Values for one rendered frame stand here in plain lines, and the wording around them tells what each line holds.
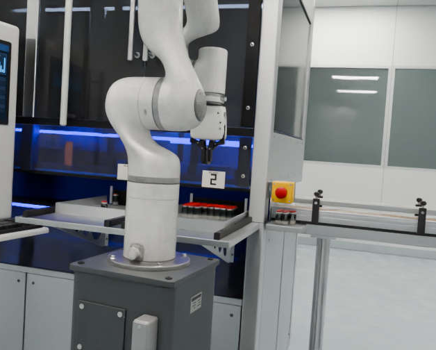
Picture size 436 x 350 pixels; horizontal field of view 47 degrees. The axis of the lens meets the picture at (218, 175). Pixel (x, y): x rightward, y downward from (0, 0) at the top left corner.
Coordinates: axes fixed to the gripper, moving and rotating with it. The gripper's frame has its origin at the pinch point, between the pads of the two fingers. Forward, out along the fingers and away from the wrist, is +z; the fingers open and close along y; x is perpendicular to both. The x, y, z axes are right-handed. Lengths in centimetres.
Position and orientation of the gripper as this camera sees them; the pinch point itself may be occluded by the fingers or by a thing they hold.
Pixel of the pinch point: (206, 157)
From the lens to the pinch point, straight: 146.7
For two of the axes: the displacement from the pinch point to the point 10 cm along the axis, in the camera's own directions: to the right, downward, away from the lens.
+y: -9.6, -0.8, 2.8
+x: -2.9, 0.3, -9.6
